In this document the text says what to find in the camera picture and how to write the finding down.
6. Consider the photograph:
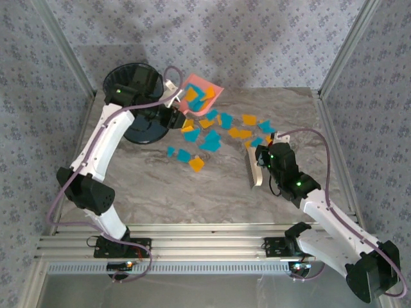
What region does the cream hand brush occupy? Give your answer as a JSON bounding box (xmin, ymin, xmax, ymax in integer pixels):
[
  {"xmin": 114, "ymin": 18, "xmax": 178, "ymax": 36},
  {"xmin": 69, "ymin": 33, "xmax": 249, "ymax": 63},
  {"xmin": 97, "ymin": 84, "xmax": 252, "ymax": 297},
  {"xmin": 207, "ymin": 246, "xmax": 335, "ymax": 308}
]
[{"xmin": 245, "ymin": 146, "xmax": 265, "ymax": 189}]

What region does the pink dustpan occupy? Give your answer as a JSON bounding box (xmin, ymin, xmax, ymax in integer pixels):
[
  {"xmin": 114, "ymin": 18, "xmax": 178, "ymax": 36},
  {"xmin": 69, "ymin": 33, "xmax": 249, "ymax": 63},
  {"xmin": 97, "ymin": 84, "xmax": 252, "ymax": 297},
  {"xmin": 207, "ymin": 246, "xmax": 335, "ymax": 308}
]
[{"xmin": 178, "ymin": 73, "xmax": 225, "ymax": 117}]

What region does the dark blue trash bin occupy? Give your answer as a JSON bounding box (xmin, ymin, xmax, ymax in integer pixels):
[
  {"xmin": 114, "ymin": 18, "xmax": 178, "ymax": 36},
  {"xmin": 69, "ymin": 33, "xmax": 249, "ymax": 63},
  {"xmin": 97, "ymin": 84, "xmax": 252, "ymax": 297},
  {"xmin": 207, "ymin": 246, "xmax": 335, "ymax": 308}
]
[{"xmin": 102, "ymin": 62, "xmax": 171, "ymax": 145}]

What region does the small circuit board with LED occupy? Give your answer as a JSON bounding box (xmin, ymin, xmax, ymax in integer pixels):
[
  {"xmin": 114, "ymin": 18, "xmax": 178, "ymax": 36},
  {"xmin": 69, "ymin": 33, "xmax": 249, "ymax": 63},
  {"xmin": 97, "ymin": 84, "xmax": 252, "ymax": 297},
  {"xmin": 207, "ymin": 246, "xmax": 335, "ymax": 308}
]
[
  {"xmin": 288, "ymin": 262, "xmax": 313, "ymax": 277},
  {"xmin": 107, "ymin": 261, "xmax": 142, "ymax": 271}
]

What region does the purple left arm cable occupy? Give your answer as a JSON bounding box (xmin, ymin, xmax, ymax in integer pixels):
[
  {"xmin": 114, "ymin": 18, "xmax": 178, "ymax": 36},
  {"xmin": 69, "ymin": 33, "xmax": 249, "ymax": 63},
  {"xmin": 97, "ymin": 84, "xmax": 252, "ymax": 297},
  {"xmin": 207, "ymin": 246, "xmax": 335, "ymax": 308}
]
[{"xmin": 47, "ymin": 65, "xmax": 186, "ymax": 284}]

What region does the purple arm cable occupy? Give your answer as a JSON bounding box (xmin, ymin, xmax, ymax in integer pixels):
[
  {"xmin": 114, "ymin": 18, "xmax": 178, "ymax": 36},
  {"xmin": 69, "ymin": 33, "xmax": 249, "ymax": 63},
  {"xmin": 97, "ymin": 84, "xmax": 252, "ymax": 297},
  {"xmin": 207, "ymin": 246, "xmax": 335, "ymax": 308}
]
[
  {"xmin": 277, "ymin": 128, "xmax": 406, "ymax": 299},
  {"xmin": 47, "ymin": 65, "xmax": 186, "ymax": 284}
]

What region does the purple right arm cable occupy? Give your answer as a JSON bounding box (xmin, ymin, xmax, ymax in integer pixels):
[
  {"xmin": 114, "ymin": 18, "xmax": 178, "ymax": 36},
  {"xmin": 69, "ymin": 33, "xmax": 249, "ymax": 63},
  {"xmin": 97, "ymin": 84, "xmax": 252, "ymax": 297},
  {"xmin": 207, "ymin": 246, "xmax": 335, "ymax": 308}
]
[{"xmin": 277, "ymin": 128, "xmax": 406, "ymax": 299}]

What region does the aluminium table edge rail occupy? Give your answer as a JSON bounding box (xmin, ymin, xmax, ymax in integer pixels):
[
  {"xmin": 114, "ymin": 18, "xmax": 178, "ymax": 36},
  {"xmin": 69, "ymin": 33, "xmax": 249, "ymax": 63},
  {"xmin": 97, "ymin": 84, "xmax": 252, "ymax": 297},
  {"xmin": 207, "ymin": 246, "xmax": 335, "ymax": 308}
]
[
  {"xmin": 317, "ymin": 91, "xmax": 367, "ymax": 234},
  {"xmin": 49, "ymin": 91, "xmax": 97, "ymax": 235}
]

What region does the aluminium frame post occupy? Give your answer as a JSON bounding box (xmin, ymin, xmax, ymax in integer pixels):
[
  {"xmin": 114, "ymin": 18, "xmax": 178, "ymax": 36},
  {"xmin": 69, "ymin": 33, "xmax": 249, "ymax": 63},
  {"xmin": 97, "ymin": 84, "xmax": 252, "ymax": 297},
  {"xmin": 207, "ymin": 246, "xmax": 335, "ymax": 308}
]
[
  {"xmin": 31, "ymin": 0, "xmax": 98, "ymax": 97},
  {"xmin": 319, "ymin": 0, "xmax": 385, "ymax": 97}
]

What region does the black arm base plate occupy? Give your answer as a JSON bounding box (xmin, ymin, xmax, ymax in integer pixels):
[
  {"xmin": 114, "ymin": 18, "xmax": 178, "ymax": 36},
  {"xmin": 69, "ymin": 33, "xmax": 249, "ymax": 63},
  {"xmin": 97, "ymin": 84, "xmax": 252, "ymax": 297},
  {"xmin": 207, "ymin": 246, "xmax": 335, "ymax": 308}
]
[
  {"xmin": 92, "ymin": 237, "xmax": 152, "ymax": 259},
  {"xmin": 263, "ymin": 236, "xmax": 323, "ymax": 258}
]

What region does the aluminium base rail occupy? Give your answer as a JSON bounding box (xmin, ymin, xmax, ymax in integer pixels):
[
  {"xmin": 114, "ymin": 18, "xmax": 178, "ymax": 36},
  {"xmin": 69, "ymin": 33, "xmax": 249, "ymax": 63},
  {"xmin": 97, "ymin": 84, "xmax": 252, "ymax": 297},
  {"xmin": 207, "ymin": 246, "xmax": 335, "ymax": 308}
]
[{"xmin": 34, "ymin": 224, "xmax": 385, "ymax": 261}]

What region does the grey slotted cable duct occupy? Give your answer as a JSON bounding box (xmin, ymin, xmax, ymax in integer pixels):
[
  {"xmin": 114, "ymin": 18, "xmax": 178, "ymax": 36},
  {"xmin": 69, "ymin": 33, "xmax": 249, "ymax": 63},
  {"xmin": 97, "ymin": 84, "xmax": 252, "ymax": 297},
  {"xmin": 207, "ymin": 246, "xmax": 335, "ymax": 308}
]
[{"xmin": 47, "ymin": 261, "xmax": 292, "ymax": 276}]

